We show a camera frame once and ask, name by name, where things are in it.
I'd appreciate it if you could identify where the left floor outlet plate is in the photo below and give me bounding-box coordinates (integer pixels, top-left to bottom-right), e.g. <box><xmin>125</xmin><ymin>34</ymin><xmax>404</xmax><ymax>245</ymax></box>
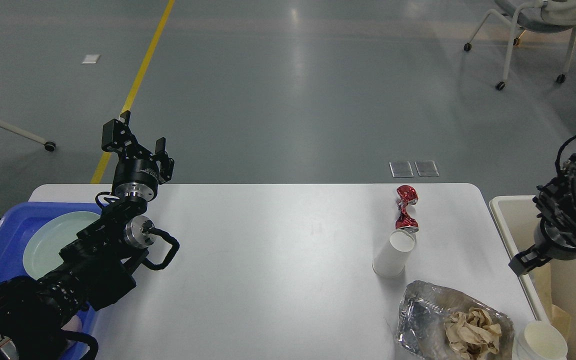
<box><xmin>389</xmin><ymin>161</ymin><xmax>415</xmax><ymax>178</ymax></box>

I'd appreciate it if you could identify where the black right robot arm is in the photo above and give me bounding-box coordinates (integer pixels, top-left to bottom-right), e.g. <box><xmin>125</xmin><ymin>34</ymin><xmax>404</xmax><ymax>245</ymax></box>
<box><xmin>509</xmin><ymin>135</ymin><xmax>576</xmax><ymax>276</ymax></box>

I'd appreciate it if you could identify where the grey office chair right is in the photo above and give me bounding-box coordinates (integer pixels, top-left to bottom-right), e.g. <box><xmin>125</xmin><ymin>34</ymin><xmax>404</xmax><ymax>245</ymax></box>
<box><xmin>462</xmin><ymin>0</ymin><xmax>576</xmax><ymax>91</ymax></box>

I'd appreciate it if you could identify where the crushed red can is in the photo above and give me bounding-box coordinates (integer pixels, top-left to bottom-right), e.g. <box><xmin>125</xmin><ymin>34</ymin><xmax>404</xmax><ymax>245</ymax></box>
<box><xmin>395</xmin><ymin>184</ymin><xmax>419</xmax><ymax>234</ymax></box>

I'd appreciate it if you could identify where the small beige cup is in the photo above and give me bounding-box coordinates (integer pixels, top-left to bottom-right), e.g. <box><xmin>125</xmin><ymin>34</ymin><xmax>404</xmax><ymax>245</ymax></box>
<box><xmin>372</xmin><ymin>229</ymin><xmax>417</xmax><ymax>279</ymax></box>

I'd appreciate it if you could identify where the light green plate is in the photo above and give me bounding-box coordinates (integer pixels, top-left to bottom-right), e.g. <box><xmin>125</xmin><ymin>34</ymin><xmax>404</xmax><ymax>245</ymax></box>
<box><xmin>22</xmin><ymin>210</ymin><xmax>101</xmax><ymax>280</ymax></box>

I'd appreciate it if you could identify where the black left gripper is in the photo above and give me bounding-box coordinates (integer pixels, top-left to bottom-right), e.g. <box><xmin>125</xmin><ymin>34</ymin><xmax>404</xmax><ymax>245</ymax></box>
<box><xmin>101</xmin><ymin>111</ymin><xmax>175</xmax><ymax>202</ymax></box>

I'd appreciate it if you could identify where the silver foil tray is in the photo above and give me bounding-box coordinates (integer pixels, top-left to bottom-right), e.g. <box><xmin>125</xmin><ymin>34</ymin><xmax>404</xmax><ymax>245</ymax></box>
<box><xmin>395</xmin><ymin>280</ymin><xmax>515</xmax><ymax>360</ymax></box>

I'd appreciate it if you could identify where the brown paper bag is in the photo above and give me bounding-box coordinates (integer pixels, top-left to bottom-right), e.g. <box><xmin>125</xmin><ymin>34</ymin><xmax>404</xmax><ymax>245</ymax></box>
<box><xmin>530</xmin><ymin>263</ymin><xmax>572</xmax><ymax>342</ymax></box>

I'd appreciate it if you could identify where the floor outlet plate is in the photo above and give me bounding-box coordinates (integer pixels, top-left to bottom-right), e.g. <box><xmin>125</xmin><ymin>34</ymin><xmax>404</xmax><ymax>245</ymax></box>
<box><xmin>389</xmin><ymin>161</ymin><xmax>415</xmax><ymax>178</ymax></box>
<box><xmin>414</xmin><ymin>161</ymin><xmax>441</xmax><ymax>177</ymax></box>

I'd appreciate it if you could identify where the crumpled brown paper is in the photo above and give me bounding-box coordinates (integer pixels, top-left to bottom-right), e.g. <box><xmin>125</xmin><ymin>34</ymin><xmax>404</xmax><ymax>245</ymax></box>
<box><xmin>443</xmin><ymin>307</ymin><xmax>503</xmax><ymax>360</ymax></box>

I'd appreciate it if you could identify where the beige plastic bin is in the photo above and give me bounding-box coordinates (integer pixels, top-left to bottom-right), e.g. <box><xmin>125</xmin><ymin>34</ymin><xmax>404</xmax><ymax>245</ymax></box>
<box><xmin>489</xmin><ymin>195</ymin><xmax>576</xmax><ymax>360</ymax></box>

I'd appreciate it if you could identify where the right floor outlet plate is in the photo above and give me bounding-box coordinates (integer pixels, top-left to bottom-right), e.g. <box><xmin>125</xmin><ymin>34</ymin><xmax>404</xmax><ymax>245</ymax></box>
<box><xmin>414</xmin><ymin>161</ymin><xmax>441</xmax><ymax>177</ymax></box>

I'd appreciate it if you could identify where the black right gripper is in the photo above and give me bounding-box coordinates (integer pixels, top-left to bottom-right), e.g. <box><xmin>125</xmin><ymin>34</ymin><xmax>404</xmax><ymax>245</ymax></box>
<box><xmin>508</xmin><ymin>219</ymin><xmax>576</xmax><ymax>277</ymax></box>

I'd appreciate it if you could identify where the blue plastic tray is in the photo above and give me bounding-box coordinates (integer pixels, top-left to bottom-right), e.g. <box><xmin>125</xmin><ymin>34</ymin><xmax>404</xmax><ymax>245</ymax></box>
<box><xmin>0</xmin><ymin>202</ymin><xmax>101</xmax><ymax>360</ymax></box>

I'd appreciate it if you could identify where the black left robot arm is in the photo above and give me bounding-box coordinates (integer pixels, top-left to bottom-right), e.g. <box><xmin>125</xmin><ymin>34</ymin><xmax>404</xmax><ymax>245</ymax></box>
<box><xmin>0</xmin><ymin>110</ymin><xmax>179</xmax><ymax>360</ymax></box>

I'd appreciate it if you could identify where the white paper bowl cup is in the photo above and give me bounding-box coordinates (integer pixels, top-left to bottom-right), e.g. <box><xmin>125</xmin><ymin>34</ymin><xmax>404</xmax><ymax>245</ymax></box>
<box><xmin>512</xmin><ymin>320</ymin><xmax>569</xmax><ymax>360</ymax></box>

